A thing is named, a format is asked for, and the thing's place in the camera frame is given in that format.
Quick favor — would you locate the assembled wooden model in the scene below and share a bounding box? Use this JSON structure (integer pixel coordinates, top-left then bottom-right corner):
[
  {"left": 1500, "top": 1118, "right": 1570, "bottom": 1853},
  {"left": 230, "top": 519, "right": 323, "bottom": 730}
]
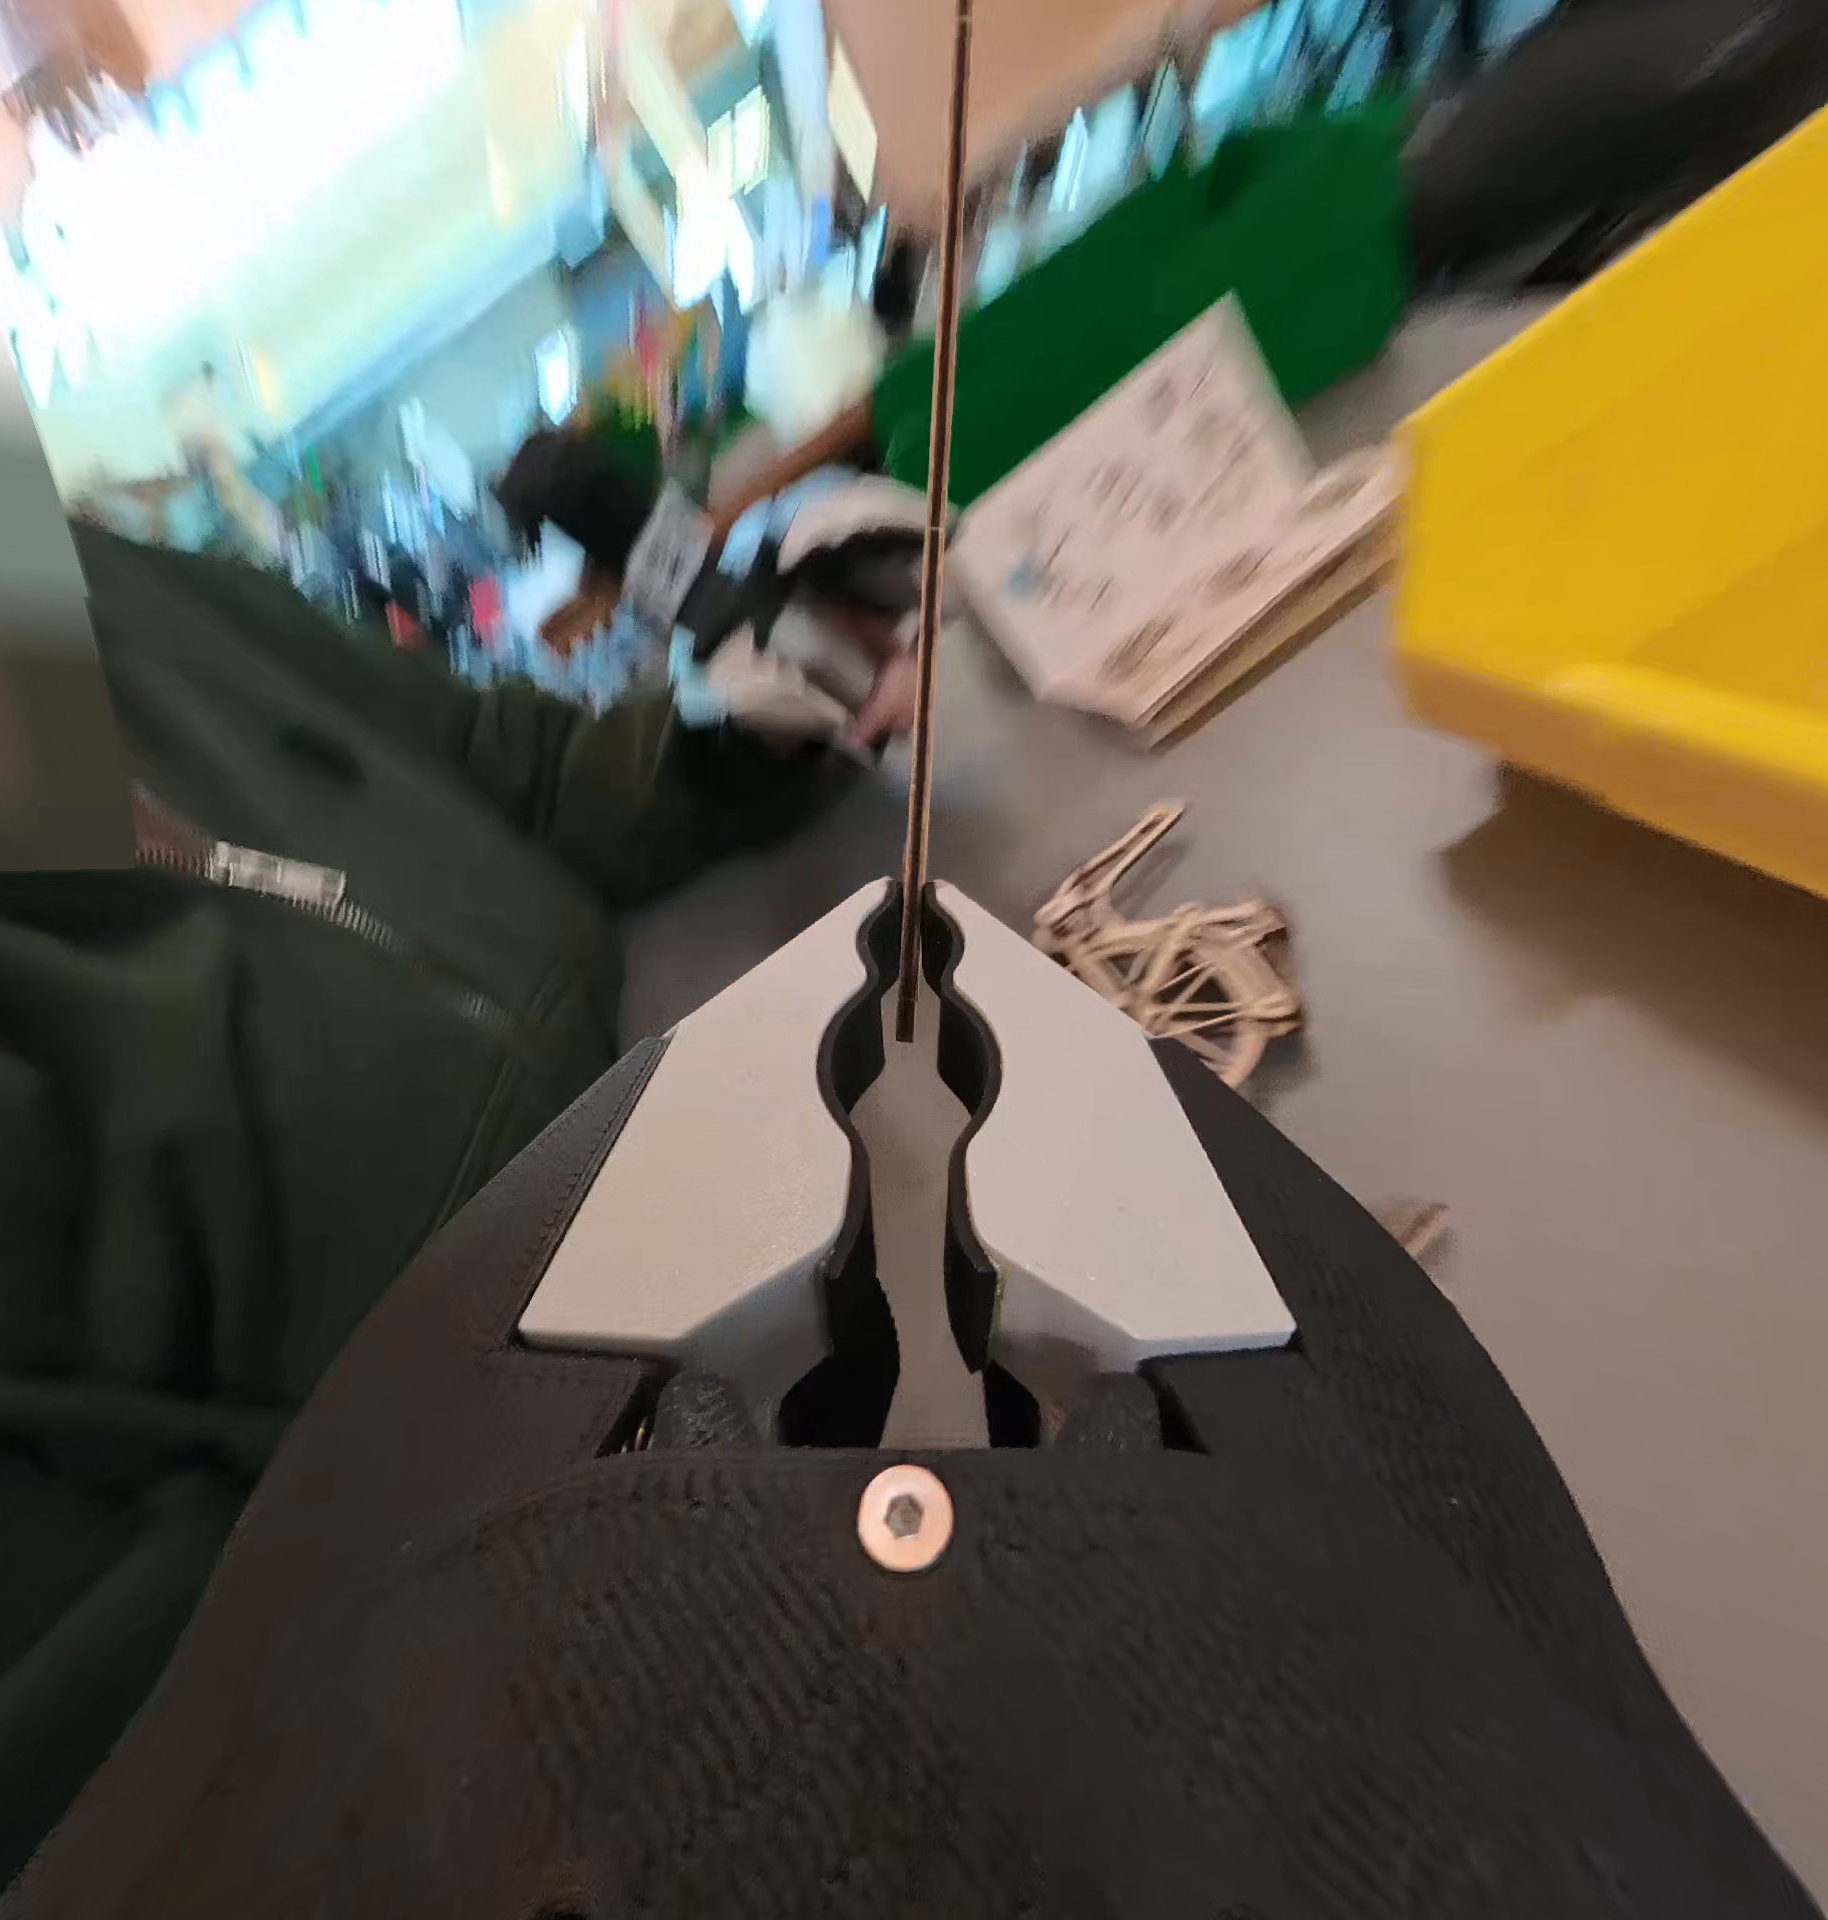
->
[{"left": 1031, "top": 801, "right": 1306, "bottom": 1088}]

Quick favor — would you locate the yellow plastic bin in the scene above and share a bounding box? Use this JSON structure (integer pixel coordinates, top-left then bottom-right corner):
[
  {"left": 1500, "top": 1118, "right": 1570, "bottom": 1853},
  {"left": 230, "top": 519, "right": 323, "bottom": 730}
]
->
[{"left": 1391, "top": 75, "right": 1828, "bottom": 917}]

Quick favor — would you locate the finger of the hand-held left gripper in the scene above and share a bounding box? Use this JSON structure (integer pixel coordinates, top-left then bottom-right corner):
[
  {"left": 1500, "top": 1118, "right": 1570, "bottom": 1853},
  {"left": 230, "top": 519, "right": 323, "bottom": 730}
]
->
[
  {"left": 764, "top": 471, "right": 945, "bottom": 586},
  {"left": 696, "top": 630, "right": 886, "bottom": 749}
]

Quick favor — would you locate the wooden puzzle sheet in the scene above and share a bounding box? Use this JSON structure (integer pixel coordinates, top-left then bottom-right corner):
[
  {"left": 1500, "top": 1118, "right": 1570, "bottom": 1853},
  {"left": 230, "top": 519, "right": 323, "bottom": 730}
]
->
[{"left": 895, "top": 0, "right": 977, "bottom": 1047}]

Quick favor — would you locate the illustrated instruction booklet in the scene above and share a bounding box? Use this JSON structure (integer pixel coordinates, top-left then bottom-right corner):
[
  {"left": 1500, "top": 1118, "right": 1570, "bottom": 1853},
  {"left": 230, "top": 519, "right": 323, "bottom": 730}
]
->
[{"left": 951, "top": 292, "right": 1405, "bottom": 747}]

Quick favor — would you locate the green plastic bin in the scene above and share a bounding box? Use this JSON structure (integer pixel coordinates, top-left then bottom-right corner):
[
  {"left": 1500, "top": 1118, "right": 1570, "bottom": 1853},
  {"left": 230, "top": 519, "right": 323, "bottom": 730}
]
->
[{"left": 870, "top": 106, "right": 1416, "bottom": 511}]

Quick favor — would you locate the grey desk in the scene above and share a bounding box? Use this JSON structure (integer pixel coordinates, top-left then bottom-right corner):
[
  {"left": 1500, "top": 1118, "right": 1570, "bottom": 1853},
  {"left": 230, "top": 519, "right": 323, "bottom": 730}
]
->
[{"left": 614, "top": 285, "right": 1828, "bottom": 1920}]

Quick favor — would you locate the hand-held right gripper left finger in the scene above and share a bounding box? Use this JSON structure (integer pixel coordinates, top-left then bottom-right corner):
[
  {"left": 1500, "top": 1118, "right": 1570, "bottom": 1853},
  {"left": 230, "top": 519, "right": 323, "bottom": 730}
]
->
[{"left": 517, "top": 877, "right": 916, "bottom": 1375}]

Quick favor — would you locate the black office chair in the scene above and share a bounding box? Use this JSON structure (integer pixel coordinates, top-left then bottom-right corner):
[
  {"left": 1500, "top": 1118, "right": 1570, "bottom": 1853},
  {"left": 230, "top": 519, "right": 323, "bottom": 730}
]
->
[{"left": 1410, "top": 0, "right": 1828, "bottom": 288}]

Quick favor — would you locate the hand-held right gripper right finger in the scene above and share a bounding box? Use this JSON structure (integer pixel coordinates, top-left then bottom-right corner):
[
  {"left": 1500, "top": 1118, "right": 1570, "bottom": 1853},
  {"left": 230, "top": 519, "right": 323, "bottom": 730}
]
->
[{"left": 920, "top": 877, "right": 1302, "bottom": 1375}]

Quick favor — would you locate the dark green zip jacket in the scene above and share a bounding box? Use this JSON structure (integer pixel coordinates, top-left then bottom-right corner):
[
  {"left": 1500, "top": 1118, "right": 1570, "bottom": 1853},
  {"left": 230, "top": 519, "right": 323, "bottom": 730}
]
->
[{"left": 0, "top": 863, "right": 626, "bottom": 1743}]

